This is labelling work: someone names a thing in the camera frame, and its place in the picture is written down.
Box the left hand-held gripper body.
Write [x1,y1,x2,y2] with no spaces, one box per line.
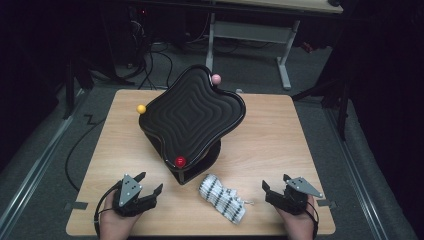
[112,173,158,218]

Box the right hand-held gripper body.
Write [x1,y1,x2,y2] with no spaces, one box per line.
[265,176,324,216]

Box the white black striped cloth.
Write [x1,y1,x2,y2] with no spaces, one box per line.
[198,173,255,225]

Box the black wavy tiered tray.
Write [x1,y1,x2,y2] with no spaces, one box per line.
[138,64,247,186]

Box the person's right hand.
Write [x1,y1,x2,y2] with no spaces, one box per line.
[274,194,318,240]

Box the person's left hand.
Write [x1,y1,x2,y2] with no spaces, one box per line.
[99,189,142,240]

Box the grey tape strip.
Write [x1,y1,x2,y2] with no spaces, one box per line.
[64,201,89,211]
[316,198,338,209]

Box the black metal stand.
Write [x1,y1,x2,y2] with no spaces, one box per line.
[62,58,135,120]
[291,74,352,142]

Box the desk with white legs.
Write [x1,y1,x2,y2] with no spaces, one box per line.
[203,0,344,91]

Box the right hand-held gripper cable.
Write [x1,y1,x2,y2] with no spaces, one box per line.
[304,199,320,240]

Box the hand-held gripper cable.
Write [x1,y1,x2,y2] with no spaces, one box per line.
[93,181,123,239]
[304,199,320,240]

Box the left hand-held gripper cable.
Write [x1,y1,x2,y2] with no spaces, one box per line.
[93,181,123,239]

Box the metal floor rail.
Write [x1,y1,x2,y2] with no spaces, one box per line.
[0,88,85,234]
[324,108,390,240]

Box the black floor cable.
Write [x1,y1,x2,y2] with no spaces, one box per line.
[64,114,106,193]

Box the bundle of black cables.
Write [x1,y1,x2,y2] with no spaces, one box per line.
[131,41,175,91]

